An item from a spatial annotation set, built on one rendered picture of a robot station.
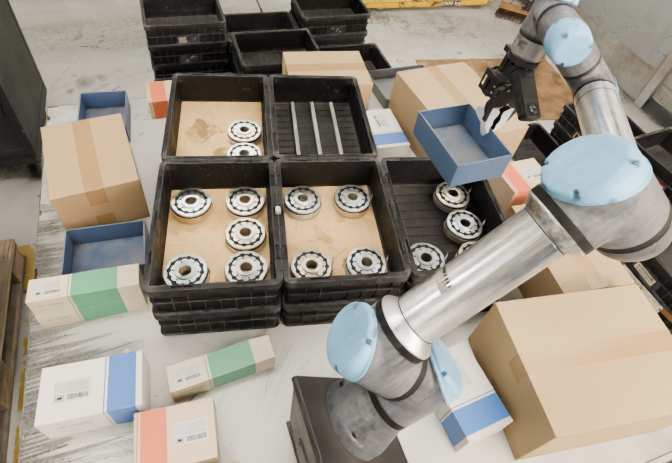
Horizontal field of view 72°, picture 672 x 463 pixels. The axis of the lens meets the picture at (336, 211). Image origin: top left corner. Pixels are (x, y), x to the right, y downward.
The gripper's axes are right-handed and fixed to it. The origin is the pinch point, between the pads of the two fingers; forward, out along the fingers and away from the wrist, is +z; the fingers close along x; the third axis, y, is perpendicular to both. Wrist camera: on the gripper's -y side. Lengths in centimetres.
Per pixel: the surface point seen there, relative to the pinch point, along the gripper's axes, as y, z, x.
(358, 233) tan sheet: -2.4, 32.8, 26.5
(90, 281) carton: -1, 42, 93
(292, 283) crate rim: -19, 26, 51
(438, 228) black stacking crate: -5.5, 30.2, 3.4
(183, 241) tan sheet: 5, 38, 72
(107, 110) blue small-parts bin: 78, 53, 91
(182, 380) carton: -28, 46, 75
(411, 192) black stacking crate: 9.0, 30.4, 5.6
